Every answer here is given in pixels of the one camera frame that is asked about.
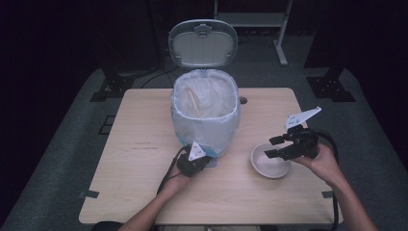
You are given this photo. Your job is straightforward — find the person's right hand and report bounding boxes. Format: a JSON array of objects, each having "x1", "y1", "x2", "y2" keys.
[{"x1": 292, "y1": 143, "x2": 346, "y2": 189}]

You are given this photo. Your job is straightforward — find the black floor cable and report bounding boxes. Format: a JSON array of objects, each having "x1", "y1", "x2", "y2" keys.
[{"x1": 140, "y1": 64, "x2": 180, "y2": 89}]

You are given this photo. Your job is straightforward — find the black stand base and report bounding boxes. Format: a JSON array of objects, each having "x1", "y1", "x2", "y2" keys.
[
  {"x1": 306, "y1": 66, "x2": 357, "y2": 103},
  {"x1": 89, "y1": 66, "x2": 155, "y2": 103}
]

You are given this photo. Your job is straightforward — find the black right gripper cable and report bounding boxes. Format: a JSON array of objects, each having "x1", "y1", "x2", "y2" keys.
[{"x1": 316, "y1": 128, "x2": 341, "y2": 231}]

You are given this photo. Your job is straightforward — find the white metal stand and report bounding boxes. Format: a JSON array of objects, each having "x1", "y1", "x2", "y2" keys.
[{"x1": 213, "y1": 0, "x2": 294, "y2": 67}]

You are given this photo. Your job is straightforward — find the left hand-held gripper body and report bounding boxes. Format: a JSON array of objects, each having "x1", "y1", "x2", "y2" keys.
[{"x1": 176, "y1": 141, "x2": 208, "y2": 178}]

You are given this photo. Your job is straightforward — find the grey pedal trash can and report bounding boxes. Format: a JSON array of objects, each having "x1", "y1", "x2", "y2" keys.
[{"x1": 167, "y1": 18, "x2": 242, "y2": 168}]

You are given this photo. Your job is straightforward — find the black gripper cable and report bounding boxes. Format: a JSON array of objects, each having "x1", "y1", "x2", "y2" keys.
[
  {"x1": 316, "y1": 128, "x2": 341, "y2": 231},
  {"x1": 156, "y1": 146, "x2": 189, "y2": 195}
]

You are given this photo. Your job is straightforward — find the person's left hand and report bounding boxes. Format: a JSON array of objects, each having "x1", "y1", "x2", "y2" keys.
[{"x1": 165, "y1": 167, "x2": 194, "y2": 194}]

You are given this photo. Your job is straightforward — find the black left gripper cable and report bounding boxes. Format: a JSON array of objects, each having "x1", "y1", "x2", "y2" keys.
[{"x1": 156, "y1": 146, "x2": 189, "y2": 195}]

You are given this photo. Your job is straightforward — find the white ceramic bowl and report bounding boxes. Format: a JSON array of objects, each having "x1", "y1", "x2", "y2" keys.
[{"x1": 250, "y1": 142, "x2": 293, "y2": 180}]

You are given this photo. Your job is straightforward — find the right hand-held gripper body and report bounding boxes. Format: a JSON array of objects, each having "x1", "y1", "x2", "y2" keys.
[{"x1": 282, "y1": 106, "x2": 322, "y2": 161}]

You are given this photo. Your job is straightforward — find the translucent white trash bag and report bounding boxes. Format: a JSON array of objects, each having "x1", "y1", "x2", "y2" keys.
[{"x1": 169, "y1": 68, "x2": 242, "y2": 159}]

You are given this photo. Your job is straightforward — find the wooden disposable chopsticks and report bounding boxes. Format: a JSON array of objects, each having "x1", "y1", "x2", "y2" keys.
[{"x1": 188, "y1": 90, "x2": 201, "y2": 117}]

